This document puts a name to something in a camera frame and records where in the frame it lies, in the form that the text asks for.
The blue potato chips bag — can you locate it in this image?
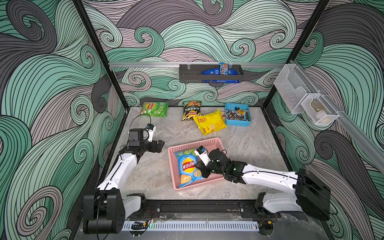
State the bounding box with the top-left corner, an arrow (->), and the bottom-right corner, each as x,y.
175,149 -> 203,188

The pink plastic basket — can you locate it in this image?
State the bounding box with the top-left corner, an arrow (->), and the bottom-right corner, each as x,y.
168,138 -> 224,191

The green potato chips bag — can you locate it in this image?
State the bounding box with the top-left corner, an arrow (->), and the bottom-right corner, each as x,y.
141,102 -> 169,118

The yellow potato chips bag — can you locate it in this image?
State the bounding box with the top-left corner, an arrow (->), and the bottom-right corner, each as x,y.
194,109 -> 228,136

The black potato chips bag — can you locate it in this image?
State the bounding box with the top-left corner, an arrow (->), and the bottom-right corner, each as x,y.
182,101 -> 202,121

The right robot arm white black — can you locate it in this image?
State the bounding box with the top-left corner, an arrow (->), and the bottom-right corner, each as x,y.
195,146 -> 331,221

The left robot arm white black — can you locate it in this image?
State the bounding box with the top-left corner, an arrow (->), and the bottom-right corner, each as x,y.
83,140 -> 165,236

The blue tray with small items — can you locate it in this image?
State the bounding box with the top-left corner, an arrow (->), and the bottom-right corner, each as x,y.
225,103 -> 252,127

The blue cookie package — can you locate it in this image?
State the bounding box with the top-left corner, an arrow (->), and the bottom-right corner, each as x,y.
202,68 -> 240,83

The small blue snack pack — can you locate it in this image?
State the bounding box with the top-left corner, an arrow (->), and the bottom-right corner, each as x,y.
220,63 -> 229,75

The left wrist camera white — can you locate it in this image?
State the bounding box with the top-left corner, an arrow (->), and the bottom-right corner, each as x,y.
145,124 -> 156,142

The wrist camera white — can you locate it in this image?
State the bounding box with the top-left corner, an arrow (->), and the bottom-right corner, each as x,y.
194,146 -> 211,166
145,124 -> 156,142

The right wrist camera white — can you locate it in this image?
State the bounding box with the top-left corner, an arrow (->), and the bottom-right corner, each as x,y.
194,146 -> 211,166

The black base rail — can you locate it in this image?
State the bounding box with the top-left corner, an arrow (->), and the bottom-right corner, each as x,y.
80,199 -> 313,219

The black wall shelf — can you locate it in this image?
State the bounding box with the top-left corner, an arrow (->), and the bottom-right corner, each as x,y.
179,64 -> 244,83

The white slotted cable duct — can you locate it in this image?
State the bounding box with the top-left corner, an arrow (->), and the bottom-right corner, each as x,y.
84,220 -> 260,232

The back aluminium rail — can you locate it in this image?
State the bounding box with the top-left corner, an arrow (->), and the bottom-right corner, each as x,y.
109,61 -> 285,69

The aluminium rail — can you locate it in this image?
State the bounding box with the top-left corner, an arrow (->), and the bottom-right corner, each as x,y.
289,60 -> 384,173
109,61 -> 285,69

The large clear wall bin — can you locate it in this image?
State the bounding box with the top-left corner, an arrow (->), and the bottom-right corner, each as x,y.
274,64 -> 317,114

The small clear wall bin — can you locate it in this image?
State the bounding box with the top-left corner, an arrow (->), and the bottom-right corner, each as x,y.
301,94 -> 340,126

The right aluminium rail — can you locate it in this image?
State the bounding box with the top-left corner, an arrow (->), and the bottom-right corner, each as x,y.
289,60 -> 384,173

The left black frame post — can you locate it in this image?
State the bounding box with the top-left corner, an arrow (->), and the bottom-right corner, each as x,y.
73,0 -> 129,112

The black frame post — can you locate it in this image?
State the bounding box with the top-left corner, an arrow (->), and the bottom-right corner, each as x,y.
73,0 -> 129,112
262,0 -> 331,108

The right black frame post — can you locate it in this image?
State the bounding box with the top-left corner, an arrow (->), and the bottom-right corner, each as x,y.
262,0 -> 331,108

